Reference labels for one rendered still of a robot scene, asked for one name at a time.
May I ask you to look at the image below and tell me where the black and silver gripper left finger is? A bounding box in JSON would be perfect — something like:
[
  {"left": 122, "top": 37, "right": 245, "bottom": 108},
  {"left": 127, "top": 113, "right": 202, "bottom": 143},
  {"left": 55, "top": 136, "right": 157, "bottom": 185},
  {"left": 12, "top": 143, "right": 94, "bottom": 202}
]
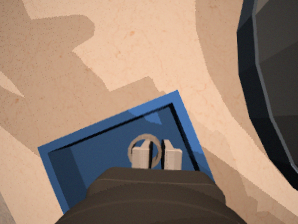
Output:
[{"left": 132, "top": 139, "right": 153, "bottom": 169}]

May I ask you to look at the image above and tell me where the grey metal ring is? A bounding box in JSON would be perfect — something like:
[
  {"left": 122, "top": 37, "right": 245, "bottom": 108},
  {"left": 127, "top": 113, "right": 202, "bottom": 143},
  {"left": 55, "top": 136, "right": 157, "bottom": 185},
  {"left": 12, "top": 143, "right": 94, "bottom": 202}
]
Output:
[{"left": 128, "top": 134, "right": 162, "bottom": 168}]

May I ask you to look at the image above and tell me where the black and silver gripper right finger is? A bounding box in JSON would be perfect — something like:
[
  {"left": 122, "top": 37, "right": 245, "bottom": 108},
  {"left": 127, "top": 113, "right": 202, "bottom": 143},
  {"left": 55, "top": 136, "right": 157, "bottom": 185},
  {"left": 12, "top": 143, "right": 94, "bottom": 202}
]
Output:
[{"left": 161, "top": 140, "right": 182, "bottom": 170}]

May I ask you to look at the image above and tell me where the blue open crate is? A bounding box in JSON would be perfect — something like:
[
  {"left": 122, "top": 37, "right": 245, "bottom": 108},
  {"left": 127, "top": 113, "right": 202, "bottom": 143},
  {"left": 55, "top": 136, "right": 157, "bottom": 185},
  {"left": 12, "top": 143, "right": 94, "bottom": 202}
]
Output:
[{"left": 37, "top": 90, "right": 216, "bottom": 214}]

